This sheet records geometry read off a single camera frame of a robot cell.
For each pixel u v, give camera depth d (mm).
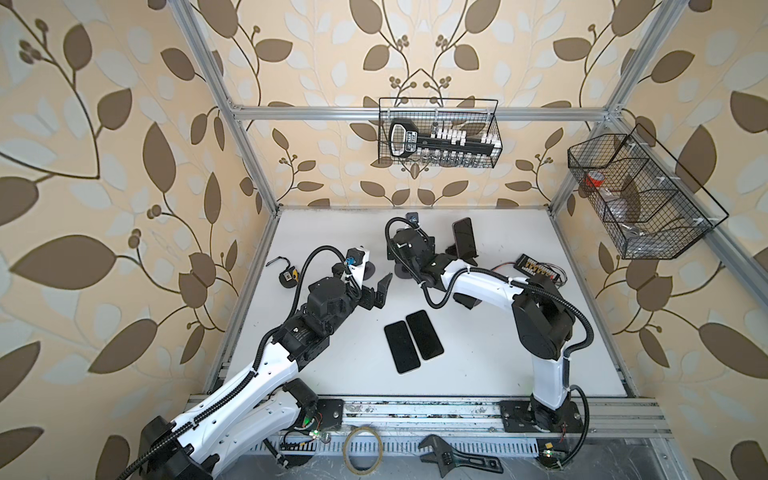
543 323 494
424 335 877
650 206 732
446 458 680
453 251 993
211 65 818
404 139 845
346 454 668
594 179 879
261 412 576
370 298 639
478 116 911
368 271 1023
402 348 853
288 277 987
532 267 1017
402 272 448
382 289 653
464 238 956
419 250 689
